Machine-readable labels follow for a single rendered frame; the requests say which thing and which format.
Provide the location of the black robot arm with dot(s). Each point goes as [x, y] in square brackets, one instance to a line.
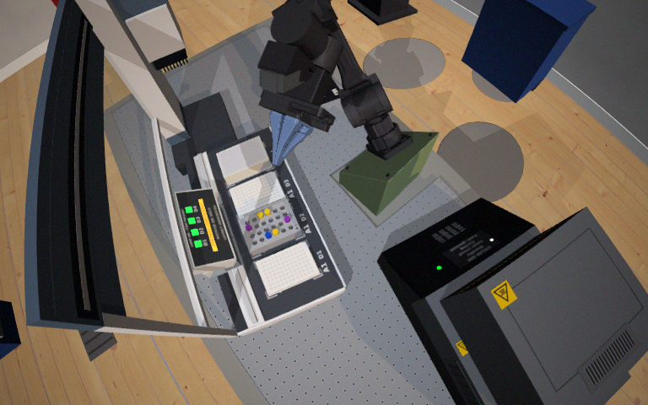
[284, 66]

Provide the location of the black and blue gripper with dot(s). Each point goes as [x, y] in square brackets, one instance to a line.
[284, 123]

